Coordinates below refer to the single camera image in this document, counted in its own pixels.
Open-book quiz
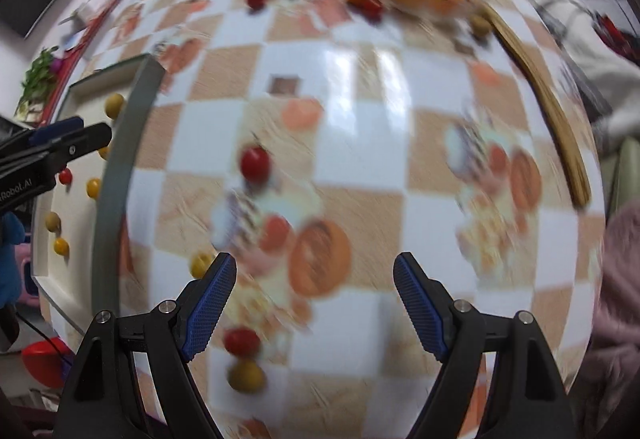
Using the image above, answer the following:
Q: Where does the pink toy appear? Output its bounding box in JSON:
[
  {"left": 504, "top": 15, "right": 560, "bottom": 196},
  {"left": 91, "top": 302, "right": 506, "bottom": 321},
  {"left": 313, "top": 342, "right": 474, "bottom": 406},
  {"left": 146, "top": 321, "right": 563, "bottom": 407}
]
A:
[{"left": 15, "top": 244, "right": 41, "bottom": 305}]

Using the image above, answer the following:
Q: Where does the red and black clothes pile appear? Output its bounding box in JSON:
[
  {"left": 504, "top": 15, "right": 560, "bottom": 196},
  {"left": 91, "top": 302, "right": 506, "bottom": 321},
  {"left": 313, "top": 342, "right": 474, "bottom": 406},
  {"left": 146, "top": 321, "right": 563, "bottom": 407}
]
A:
[{"left": 592, "top": 12, "right": 640, "bottom": 65}]

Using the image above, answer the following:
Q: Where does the pink fleece garment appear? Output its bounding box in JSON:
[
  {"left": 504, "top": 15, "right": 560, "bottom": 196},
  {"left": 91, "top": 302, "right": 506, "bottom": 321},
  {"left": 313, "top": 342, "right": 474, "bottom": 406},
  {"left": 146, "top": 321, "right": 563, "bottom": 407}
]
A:
[{"left": 590, "top": 204, "right": 640, "bottom": 439}]

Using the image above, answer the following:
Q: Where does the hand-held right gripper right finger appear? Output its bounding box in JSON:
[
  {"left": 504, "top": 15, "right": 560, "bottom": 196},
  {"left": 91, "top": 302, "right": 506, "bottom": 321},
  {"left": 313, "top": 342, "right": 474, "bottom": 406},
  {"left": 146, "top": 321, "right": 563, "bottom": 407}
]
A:
[{"left": 393, "top": 253, "right": 581, "bottom": 439}]

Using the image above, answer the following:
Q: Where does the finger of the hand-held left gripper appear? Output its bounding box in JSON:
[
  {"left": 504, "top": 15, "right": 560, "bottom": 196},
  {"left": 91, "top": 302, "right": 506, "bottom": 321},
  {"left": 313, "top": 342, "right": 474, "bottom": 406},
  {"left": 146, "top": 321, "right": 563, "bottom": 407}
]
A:
[
  {"left": 0, "top": 116, "right": 85, "bottom": 155},
  {"left": 0, "top": 122, "right": 113, "bottom": 180}
]

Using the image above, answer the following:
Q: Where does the green artificial plant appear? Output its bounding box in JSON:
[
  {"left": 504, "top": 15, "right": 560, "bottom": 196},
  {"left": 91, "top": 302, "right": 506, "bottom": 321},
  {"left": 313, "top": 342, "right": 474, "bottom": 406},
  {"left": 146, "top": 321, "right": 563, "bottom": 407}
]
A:
[{"left": 19, "top": 48, "right": 63, "bottom": 112}]

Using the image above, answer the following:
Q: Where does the long wooden stick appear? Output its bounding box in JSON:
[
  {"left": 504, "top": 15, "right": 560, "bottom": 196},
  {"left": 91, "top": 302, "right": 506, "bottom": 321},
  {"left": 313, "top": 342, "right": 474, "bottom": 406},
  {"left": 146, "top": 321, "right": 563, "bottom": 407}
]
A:
[{"left": 480, "top": 2, "right": 593, "bottom": 210}]

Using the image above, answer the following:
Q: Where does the green chair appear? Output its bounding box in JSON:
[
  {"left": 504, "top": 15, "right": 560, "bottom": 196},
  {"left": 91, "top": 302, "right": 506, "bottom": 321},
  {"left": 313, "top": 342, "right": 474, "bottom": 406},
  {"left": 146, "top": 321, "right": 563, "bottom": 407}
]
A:
[{"left": 597, "top": 139, "right": 640, "bottom": 220}]

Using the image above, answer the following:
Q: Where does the red plastic object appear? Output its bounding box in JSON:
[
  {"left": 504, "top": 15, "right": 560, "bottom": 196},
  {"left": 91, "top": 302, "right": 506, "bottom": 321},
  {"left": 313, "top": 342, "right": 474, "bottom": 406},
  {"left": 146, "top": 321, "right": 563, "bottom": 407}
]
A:
[{"left": 21, "top": 338, "right": 76, "bottom": 390}]

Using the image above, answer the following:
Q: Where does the white tray with grey rim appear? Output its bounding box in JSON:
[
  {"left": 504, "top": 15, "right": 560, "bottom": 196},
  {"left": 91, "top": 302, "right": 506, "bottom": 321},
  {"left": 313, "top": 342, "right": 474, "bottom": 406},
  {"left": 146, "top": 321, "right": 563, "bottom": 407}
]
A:
[{"left": 31, "top": 53, "right": 167, "bottom": 337}]

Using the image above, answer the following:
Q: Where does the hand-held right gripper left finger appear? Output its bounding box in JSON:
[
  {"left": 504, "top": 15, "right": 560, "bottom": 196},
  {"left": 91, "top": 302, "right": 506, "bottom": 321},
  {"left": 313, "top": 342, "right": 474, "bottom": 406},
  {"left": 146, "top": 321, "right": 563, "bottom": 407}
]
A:
[{"left": 59, "top": 253, "right": 238, "bottom": 439}]

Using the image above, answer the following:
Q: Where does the blue cloth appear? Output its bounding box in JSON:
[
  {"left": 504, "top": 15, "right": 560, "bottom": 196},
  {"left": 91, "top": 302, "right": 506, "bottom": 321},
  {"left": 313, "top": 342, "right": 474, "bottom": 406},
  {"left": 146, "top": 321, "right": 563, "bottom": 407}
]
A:
[{"left": 0, "top": 213, "right": 26, "bottom": 307}]

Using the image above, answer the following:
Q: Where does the checkered printed tablecloth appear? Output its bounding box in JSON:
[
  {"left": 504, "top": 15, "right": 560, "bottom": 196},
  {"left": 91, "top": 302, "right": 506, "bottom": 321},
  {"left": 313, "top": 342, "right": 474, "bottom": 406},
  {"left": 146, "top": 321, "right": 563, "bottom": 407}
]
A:
[{"left": 30, "top": 0, "right": 607, "bottom": 439}]

